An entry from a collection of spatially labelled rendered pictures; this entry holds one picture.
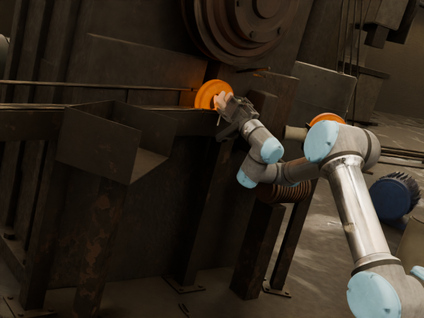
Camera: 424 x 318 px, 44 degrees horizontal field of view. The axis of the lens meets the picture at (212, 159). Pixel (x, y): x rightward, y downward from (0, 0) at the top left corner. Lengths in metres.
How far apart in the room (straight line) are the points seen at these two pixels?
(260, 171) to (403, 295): 0.68
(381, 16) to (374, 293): 8.68
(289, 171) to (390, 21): 8.32
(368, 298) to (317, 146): 0.41
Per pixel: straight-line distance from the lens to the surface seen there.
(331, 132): 1.36
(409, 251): 2.08
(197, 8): 1.72
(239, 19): 1.72
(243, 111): 1.75
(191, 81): 1.88
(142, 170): 1.37
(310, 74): 4.51
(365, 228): 1.28
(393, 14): 9.94
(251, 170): 1.70
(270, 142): 1.65
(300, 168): 1.68
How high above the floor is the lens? 0.99
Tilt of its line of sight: 14 degrees down
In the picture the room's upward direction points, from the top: 15 degrees clockwise
